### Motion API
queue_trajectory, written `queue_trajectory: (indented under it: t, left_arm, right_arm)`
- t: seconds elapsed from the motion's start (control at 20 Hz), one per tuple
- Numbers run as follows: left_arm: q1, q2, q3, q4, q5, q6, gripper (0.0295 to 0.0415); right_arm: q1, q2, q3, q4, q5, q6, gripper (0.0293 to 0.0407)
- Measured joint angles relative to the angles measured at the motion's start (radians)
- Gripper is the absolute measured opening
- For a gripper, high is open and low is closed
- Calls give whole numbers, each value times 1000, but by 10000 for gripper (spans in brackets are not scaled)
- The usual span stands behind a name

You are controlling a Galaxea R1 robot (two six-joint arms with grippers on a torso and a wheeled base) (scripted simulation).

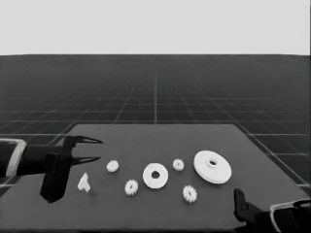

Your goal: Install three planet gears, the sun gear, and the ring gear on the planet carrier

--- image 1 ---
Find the small white toothed gear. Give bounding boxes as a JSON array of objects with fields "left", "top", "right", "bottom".
[
  {"left": 106, "top": 159, "right": 121, "bottom": 173},
  {"left": 124, "top": 179, "right": 140, "bottom": 196},
  {"left": 182, "top": 184, "right": 198, "bottom": 204},
  {"left": 172, "top": 158, "right": 185, "bottom": 172}
]

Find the large thick white disc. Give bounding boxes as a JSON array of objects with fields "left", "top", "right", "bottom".
[{"left": 193, "top": 150, "right": 233, "bottom": 185}]

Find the small white T-shaped piece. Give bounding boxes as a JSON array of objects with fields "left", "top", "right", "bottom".
[{"left": 77, "top": 172, "right": 91, "bottom": 193}]

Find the white round carrier with pins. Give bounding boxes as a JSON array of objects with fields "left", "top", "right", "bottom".
[{"left": 142, "top": 162, "right": 169, "bottom": 189}]

